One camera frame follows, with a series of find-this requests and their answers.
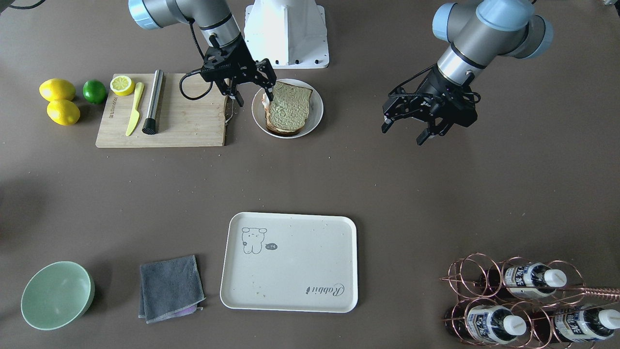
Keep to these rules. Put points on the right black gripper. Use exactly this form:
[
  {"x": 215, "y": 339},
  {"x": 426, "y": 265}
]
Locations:
[{"x": 245, "y": 60}]

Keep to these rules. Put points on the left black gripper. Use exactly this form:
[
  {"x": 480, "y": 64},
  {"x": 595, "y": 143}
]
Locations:
[{"x": 432, "y": 92}]

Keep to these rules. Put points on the bread slice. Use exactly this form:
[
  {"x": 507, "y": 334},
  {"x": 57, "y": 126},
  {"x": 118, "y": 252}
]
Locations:
[
  {"x": 290, "y": 106},
  {"x": 283, "y": 132}
]

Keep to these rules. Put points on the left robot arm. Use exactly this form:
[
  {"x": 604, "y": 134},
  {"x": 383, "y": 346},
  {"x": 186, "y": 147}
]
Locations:
[{"x": 477, "y": 31}]

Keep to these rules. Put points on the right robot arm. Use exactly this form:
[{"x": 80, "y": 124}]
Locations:
[{"x": 213, "y": 17}]

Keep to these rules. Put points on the cream rabbit serving tray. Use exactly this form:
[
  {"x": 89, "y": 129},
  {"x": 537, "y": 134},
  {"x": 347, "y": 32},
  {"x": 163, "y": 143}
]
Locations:
[{"x": 290, "y": 262}]

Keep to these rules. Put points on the fried egg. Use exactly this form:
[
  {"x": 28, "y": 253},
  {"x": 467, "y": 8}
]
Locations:
[{"x": 265, "y": 102}]

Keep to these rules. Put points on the bread slice on plate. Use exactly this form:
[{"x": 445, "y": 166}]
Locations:
[{"x": 283, "y": 132}]

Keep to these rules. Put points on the white round plate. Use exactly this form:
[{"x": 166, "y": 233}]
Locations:
[{"x": 316, "y": 110}]

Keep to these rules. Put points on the steel muddler black tip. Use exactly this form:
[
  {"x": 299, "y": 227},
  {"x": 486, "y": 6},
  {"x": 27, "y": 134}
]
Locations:
[{"x": 149, "y": 126}]

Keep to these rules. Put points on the yellow plastic knife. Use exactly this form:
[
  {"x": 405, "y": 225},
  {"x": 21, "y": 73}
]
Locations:
[{"x": 134, "y": 113}]

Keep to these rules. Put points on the wooden cutting board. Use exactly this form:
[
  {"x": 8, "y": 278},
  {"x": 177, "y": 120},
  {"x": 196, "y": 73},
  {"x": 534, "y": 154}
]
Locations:
[{"x": 180, "y": 122}]

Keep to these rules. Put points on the half lemon slice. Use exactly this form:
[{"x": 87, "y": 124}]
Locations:
[{"x": 122, "y": 85}]

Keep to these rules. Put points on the green lime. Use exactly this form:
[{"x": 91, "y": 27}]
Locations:
[{"x": 94, "y": 91}]

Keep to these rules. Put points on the lower whole lemon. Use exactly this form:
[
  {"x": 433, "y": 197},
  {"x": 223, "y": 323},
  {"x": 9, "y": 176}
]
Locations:
[{"x": 63, "y": 112}]

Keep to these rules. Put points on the whole lemon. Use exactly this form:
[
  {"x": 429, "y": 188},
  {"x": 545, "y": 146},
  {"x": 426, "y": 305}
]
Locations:
[
  {"x": 56, "y": 89},
  {"x": 63, "y": 112}
]

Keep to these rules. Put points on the back tea bottle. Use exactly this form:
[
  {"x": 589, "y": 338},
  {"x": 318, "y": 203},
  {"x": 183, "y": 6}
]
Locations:
[{"x": 531, "y": 281}]

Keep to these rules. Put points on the tea bottle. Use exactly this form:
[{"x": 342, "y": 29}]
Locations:
[
  {"x": 531, "y": 281},
  {"x": 484, "y": 324},
  {"x": 578, "y": 324}
]

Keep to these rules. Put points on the upper whole lemon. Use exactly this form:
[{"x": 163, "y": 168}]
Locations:
[{"x": 56, "y": 89}]

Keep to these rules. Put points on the front tea bottle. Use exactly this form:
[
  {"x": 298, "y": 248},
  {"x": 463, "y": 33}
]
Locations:
[{"x": 484, "y": 324}]

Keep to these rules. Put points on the grey folded cloth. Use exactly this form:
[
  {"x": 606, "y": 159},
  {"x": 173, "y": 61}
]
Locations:
[{"x": 169, "y": 289}]

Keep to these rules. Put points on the mint green bowl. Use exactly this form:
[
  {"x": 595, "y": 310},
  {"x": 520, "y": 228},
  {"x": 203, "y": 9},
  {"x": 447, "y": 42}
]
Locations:
[{"x": 57, "y": 295}]

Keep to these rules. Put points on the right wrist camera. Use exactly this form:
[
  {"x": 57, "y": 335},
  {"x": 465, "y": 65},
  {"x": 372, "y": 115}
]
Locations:
[{"x": 216, "y": 73}]

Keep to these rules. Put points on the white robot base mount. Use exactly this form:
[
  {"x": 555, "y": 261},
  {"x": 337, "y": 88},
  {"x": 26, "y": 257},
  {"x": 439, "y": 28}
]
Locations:
[{"x": 292, "y": 34}]

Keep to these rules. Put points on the copper wire bottle rack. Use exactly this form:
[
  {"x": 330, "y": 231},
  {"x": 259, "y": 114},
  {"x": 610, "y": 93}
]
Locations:
[{"x": 463, "y": 274}]

